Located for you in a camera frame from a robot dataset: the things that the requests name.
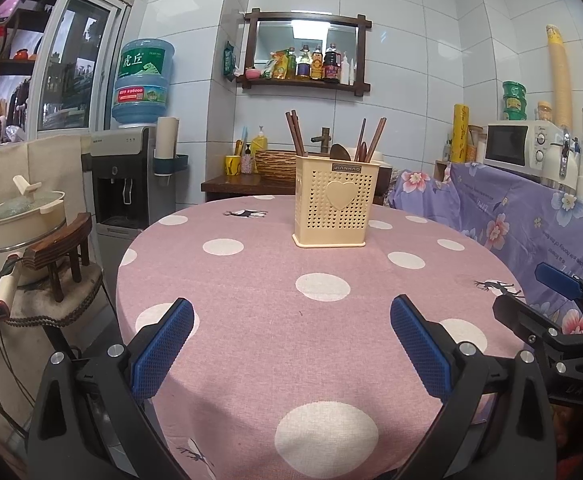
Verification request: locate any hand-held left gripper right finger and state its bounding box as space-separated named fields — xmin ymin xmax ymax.
xmin=390 ymin=294 xmax=557 ymax=480

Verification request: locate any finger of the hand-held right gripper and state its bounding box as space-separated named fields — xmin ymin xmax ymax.
xmin=535 ymin=261 xmax=583 ymax=331
xmin=494 ymin=294 xmax=583 ymax=361

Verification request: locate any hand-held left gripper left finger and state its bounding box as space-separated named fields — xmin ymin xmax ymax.
xmin=26 ymin=297 xmax=195 ymax=480

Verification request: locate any beige perforated utensil holder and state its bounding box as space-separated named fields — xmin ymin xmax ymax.
xmin=292 ymin=155 xmax=382 ymax=248

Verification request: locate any brown wooden chopstick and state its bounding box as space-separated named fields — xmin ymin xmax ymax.
xmin=294 ymin=112 xmax=307 ymax=157
xmin=289 ymin=110 xmax=306 ymax=157
xmin=369 ymin=119 xmax=383 ymax=163
xmin=373 ymin=117 xmax=387 ymax=163

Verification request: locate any dark wooden chopstick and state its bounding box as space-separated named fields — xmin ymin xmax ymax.
xmin=285 ymin=111 xmax=305 ymax=157

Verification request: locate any purple floral cloth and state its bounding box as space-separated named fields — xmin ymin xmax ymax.
xmin=389 ymin=161 xmax=583 ymax=341

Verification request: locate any grey round cushion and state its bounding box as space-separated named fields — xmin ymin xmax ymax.
xmin=8 ymin=262 xmax=104 ymax=328

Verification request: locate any pink polka dot tablecloth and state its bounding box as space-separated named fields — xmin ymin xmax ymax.
xmin=116 ymin=194 xmax=527 ymax=480

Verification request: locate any dark wooden stool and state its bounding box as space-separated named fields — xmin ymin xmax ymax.
xmin=24 ymin=212 xmax=93 ymax=303

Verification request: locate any white microwave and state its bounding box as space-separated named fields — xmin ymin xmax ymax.
xmin=482 ymin=120 xmax=565 ymax=171

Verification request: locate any water dispenser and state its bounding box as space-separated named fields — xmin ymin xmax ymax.
xmin=82 ymin=126 xmax=178 ymax=281

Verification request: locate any brown and white rice cooker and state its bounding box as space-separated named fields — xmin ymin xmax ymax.
xmin=346 ymin=146 xmax=396 ymax=197

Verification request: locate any wooden counter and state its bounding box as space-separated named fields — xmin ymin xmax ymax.
xmin=201 ymin=174 xmax=297 ymax=203

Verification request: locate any yellow printed roll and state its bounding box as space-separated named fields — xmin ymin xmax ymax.
xmin=450 ymin=103 xmax=471 ymax=163

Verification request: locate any cream pot with lid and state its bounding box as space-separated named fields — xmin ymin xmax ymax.
xmin=0 ymin=175 xmax=67 ymax=286

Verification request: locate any white paper cup dispenser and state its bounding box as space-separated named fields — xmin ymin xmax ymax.
xmin=154 ymin=116 xmax=189 ymax=177

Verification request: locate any tall stack of tan cups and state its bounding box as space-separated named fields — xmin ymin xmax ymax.
xmin=545 ymin=24 xmax=573 ymax=131

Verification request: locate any woven basket basin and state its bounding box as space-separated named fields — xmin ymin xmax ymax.
xmin=254 ymin=149 xmax=299 ymax=183

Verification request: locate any bronze faucet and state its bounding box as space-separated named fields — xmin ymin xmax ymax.
xmin=310 ymin=127 xmax=333 ymax=156

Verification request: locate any blue water bottle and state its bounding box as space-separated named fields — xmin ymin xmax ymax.
xmin=111 ymin=39 xmax=176 ymax=128

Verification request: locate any glass window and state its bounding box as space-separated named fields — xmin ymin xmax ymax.
xmin=0 ymin=0 xmax=134 ymax=153

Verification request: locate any dark bottle red label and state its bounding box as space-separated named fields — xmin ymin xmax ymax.
xmin=322 ymin=43 xmax=341 ymax=83

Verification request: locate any yellow oil bottle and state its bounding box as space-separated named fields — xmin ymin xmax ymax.
xmin=271 ymin=49 xmax=297 ymax=80

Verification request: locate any black cable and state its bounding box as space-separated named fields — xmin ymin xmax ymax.
xmin=0 ymin=310 xmax=37 ymax=441

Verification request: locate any wooden wall shelf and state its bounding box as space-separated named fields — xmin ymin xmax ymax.
xmin=236 ymin=8 xmax=373 ymax=97

